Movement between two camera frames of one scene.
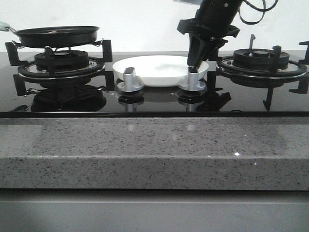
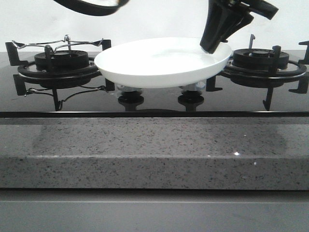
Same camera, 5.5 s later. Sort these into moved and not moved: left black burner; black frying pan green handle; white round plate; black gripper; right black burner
Moved: black frying pan green handle; black gripper; white round plate
Not moved: left black burner; right black burner
